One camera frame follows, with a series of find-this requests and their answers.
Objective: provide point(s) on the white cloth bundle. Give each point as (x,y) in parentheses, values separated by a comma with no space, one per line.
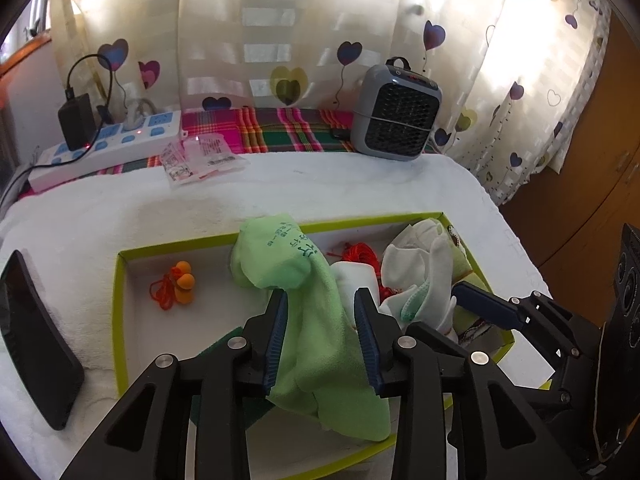
(352,277)

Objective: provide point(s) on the orange gourd charm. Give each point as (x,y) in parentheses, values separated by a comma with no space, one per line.
(185,280)

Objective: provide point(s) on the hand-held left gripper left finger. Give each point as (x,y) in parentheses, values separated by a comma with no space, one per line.
(277,342)

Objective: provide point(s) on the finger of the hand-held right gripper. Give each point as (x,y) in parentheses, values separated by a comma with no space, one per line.
(545,396)
(487,305)

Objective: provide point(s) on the heart print curtain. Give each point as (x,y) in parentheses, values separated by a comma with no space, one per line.
(300,25)

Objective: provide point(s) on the black power adapter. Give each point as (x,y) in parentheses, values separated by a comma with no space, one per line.
(77,120)

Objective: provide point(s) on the white plug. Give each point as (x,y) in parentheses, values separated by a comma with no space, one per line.
(137,115)

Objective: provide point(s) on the red tassel mask charm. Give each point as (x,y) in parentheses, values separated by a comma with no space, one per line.
(357,252)

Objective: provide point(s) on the black phone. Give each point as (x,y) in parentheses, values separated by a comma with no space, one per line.
(35,340)

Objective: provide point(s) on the white sock bundle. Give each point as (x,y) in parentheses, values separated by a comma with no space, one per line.
(420,260)

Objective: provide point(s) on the clear plastic packets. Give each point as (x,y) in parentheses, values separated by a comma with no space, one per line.
(200,157)

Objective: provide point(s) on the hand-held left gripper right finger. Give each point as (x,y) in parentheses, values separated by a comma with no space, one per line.
(367,347)

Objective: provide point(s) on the green-rimmed white box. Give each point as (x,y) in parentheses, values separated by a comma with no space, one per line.
(210,270)

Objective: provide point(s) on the colourful plaid cloth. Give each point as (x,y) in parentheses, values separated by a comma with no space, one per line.
(280,130)

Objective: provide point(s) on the white blue power strip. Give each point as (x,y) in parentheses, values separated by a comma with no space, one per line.
(110,149)

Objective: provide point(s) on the grey space heater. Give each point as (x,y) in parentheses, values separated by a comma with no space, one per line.
(397,110)

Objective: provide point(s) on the light green cloth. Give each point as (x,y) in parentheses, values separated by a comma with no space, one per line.
(310,320)

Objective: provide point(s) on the light teal knit cloth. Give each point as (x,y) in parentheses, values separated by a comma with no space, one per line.
(412,305)

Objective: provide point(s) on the wooden cabinet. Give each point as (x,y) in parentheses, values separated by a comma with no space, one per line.
(590,185)

